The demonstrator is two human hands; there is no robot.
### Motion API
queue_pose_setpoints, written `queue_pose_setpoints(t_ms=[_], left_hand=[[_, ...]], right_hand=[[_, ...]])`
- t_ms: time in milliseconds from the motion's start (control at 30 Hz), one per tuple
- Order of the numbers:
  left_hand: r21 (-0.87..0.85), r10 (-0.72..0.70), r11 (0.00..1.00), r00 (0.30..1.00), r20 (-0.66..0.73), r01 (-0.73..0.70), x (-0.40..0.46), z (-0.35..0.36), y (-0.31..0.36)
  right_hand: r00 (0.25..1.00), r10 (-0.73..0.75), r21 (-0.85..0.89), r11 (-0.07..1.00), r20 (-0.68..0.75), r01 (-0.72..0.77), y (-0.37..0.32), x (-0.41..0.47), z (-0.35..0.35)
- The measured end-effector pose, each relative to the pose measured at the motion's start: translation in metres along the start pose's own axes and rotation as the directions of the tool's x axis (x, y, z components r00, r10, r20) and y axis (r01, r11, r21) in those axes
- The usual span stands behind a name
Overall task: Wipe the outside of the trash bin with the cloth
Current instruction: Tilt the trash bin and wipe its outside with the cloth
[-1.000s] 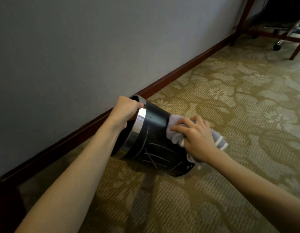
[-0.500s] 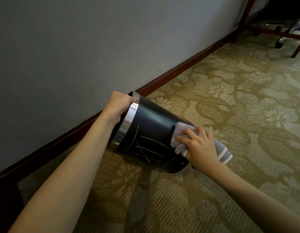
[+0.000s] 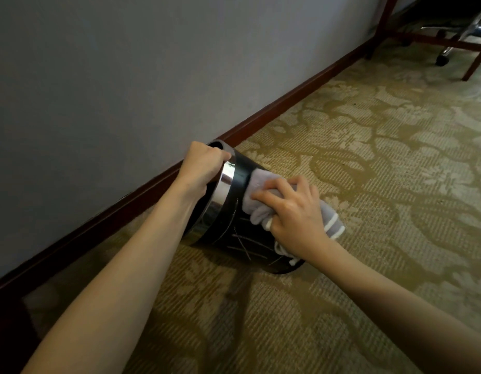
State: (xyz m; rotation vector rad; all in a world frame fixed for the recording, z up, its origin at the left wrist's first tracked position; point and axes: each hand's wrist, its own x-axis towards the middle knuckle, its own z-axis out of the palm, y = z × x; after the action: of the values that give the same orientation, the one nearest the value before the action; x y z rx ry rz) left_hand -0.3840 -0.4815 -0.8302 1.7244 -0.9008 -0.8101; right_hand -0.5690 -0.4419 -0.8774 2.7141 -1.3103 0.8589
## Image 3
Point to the dark red wooden desk frame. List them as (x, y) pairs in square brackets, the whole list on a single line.
[(382, 19)]

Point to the person's right forearm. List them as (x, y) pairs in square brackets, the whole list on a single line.
[(412, 311)]

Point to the dark wooden baseboard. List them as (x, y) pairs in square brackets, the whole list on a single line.
[(283, 103)]

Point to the grey cleaning cloth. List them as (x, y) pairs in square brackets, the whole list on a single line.
[(256, 183)]

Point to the person's right hand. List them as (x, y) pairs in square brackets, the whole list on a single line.
[(299, 222)]

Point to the person's left forearm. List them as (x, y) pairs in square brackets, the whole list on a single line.
[(112, 296)]

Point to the dark red wooden cabinet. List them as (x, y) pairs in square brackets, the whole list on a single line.
[(8, 338)]

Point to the black waste bin chrome rim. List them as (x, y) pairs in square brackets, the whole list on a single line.
[(240, 237)]

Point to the office chair wheeled base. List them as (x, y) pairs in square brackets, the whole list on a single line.
[(443, 60)]

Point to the person's left hand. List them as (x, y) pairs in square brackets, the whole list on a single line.
[(201, 167)]

